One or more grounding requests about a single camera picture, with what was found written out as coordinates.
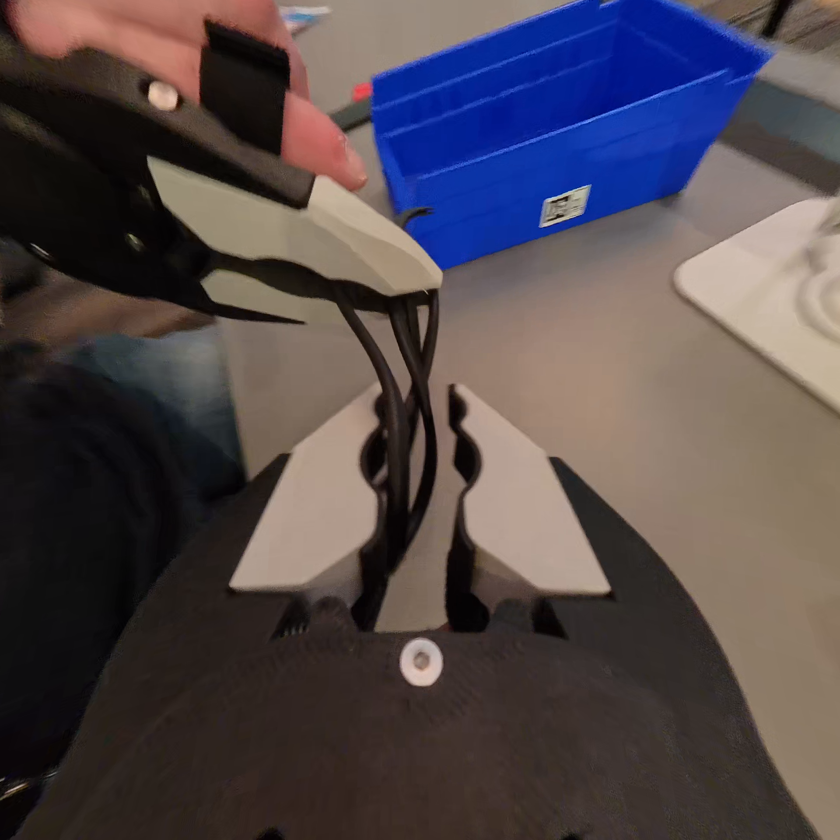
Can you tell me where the person's left hand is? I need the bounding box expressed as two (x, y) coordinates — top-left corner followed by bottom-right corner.
(0, 0), (370, 193)

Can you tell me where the black cable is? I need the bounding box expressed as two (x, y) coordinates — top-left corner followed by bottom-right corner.
(326, 280), (442, 585)

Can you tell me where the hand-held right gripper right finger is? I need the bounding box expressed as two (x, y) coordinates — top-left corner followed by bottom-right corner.
(449, 384), (615, 601)

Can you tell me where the white stand base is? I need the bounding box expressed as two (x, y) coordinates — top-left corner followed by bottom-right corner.
(672, 196), (840, 420)

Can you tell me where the large blue bin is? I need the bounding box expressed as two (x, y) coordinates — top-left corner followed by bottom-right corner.
(371, 0), (777, 271)

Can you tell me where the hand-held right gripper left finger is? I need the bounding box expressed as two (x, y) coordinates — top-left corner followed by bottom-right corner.
(229, 382), (391, 598)

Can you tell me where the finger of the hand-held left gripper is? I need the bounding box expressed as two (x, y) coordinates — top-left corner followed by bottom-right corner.
(197, 256), (395, 330)
(146, 157), (445, 298)

